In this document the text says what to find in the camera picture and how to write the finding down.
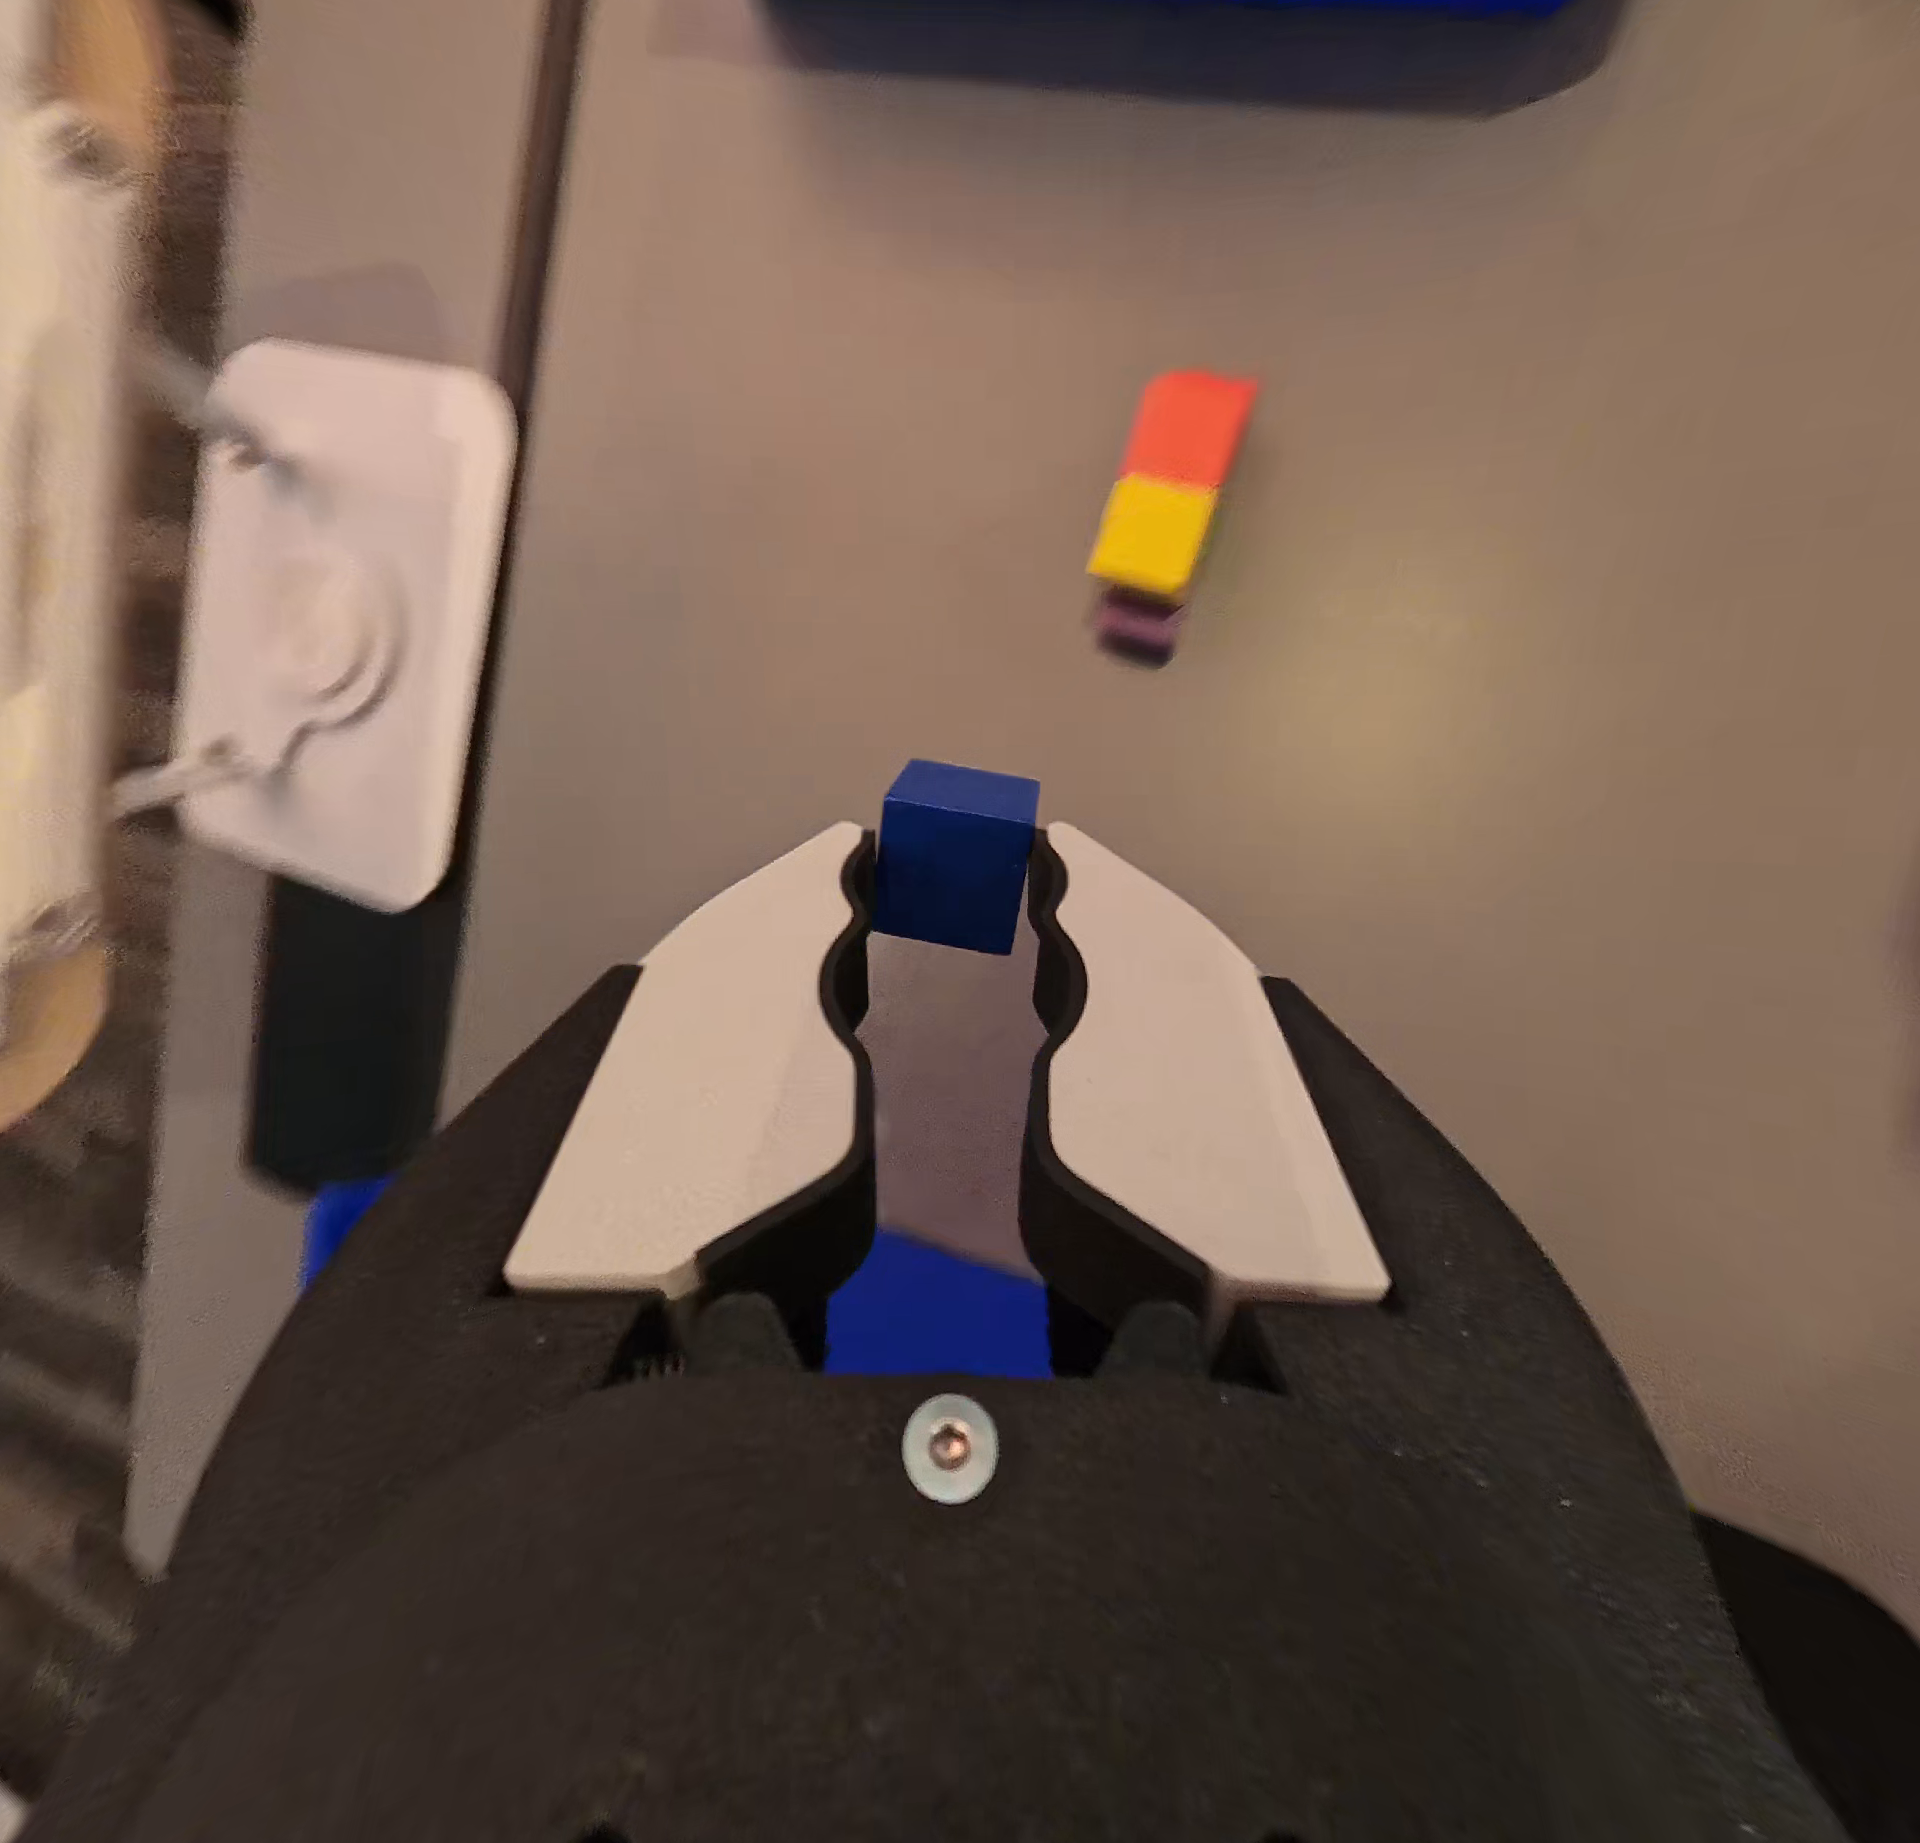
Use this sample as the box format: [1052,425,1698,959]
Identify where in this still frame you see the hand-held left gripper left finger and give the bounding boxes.
[502,824,879,1312]

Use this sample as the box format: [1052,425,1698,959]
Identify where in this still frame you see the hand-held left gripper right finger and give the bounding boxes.
[1025,821,1398,1312]

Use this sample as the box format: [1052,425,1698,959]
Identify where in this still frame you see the blue wooden cube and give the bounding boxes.
[870,761,1043,959]

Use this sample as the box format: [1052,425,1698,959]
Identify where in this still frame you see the purple wooden cube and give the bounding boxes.
[1095,583,1190,670]

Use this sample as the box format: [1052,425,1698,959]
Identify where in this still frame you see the yellow wooden cube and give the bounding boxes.
[1086,474,1221,593]

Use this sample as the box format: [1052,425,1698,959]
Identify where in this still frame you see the orange wooden cube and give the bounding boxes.
[1120,371,1263,496]

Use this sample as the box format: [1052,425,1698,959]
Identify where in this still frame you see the white document stand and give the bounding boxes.
[0,0,167,1132]

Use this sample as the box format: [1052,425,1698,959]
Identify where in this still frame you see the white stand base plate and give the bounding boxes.
[105,339,520,916]

